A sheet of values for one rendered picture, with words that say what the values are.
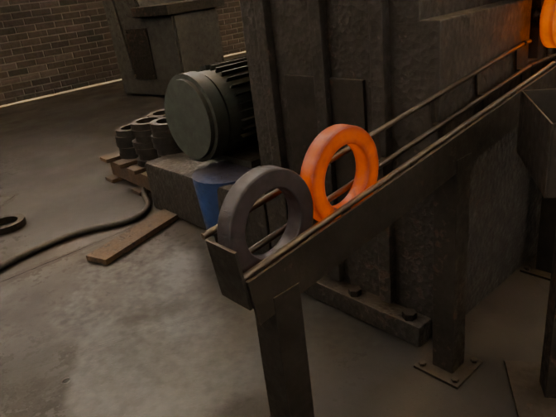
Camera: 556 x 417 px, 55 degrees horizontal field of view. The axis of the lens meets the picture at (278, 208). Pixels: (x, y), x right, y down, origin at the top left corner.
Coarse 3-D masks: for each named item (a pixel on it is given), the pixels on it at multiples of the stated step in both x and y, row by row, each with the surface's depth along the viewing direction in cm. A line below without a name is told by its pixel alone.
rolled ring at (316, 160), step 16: (336, 128) 91; (352, 128) 93; (320, 144) 89; (336, 144) 91; (352, 144) 95; (368, 144) 97; (304, 160) 90; (320, 160) 89; (368, 160) 98; (304, 176) 90; (320, 176) 90; (368, 176) 99; (320, 192) 91; (352, 192) 100; (320, 208) 92; (336, 208) 95
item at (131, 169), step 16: (160, 112) 321; (128, 128) 311; (144, 128) 279; (160, 128) 259; (128, 144) 300; (144, 144) 281; (160, 144) 263; (176, 144) 264; (112, 160) 310; (128, 160) 302; (144, 160) 286; (112, 176) 318; (128, 176) 304; (144, 176) 274
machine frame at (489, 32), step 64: (256, 0) 153; (320, 0) 137; (384, 0) 124; (448, 0) 127; (512, 0) 141; (256, 64) 167; (320, 64) 143; (384, 64) 129; (448, 64) 123; (512, 64) 144; (256, 128) 179; (320, 128) 152; (448, 128) 129; (512, 192) 163; (384, 256) 151; (512, 256) 175; (384, 320) 156
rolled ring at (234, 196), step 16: (256, 176) 80; (272, 176) 82; (288, 176) 84; (240, 192) 79; (256, 192) 81; (288, 192) 87; (304, 192) 88; (224, 208) 80; (240, 208) 79; (288, 208) 91; (304, 208) 89; (224, 224) 79; (240, 224) 80; (288, 224) 91; (304, 224) 90; (224, 240) 80; (240, 240) 80; (288, 240) 90; (304, 240) 91; (240, 256) 81; (256, 256) 86
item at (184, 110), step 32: (224, 64) 228; (192, 96) 215; (224, 96) 216; (192, 128) 223; (224, 128) 216; (160, 160) 259; (192, 160) 253; (224, 160) 242; (256, 160) 230; (160, 192) 257; (192, 192) 233; (224, 192) 214; (256, 224) 204
